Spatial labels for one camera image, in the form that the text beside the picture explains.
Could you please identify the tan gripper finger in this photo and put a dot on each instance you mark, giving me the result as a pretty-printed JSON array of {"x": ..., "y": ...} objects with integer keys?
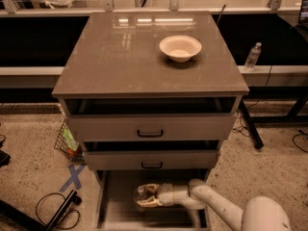
[
  {"x": 150, "y": 202},
  {"x": 151, "y": 188}
]

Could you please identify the wire basket with items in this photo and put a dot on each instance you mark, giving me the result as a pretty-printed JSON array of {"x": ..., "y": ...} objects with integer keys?
[{"x": 66, "y": 144}]

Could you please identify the white paper bowl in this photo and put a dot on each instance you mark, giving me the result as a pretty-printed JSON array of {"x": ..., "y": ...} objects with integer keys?
[{"x": 180, "y": 48}]

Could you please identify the black table leg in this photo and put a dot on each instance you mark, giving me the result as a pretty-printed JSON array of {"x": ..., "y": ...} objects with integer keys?
[{"x": 258, "y": 144}]

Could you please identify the grey drawer cabinet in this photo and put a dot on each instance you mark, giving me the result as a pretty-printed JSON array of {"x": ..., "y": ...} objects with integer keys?
[{"x": 117, "y": 68}]

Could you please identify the blue tape cross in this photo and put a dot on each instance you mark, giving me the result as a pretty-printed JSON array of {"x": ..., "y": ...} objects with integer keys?
[{"x": 73, "y": 179}]

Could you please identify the small background water bottle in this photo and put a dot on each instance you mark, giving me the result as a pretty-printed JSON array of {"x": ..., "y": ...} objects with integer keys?
[{"x": 253, "y": 57}]

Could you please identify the clear plastic water bottle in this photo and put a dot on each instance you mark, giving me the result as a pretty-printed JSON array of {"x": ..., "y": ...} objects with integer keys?
[{"x": 140, "y": 194}]

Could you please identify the middle grey drawer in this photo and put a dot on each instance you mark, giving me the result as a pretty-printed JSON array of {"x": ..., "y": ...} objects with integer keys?
[{"x": 138, "y": 155}]

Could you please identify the black stand leg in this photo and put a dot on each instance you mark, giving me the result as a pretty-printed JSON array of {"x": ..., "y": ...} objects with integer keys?
[{"x": 64, "y": 218}]

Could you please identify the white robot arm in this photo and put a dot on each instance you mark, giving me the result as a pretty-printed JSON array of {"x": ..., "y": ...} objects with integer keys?
[{"x": 259, "y": 214}]

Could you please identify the bottom grey open drawer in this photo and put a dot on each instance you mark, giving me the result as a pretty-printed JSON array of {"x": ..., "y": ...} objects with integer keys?
[{"x": 116, "y": 209}]

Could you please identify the top grey drawer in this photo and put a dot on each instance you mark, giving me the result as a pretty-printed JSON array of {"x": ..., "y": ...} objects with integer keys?
[{"x": 168, "y": 127}]

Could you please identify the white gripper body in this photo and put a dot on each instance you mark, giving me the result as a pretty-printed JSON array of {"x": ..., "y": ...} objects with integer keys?
[{"x": 166, "y": 193}]

